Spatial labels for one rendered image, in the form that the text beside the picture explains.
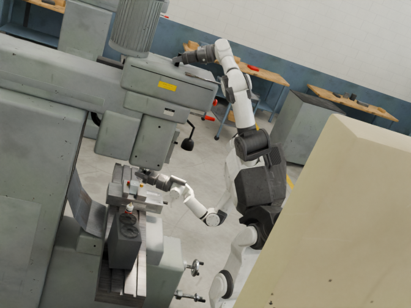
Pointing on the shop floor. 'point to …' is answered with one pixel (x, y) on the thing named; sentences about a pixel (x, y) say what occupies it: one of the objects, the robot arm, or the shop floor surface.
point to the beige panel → (341, 227)
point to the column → (33, 189)
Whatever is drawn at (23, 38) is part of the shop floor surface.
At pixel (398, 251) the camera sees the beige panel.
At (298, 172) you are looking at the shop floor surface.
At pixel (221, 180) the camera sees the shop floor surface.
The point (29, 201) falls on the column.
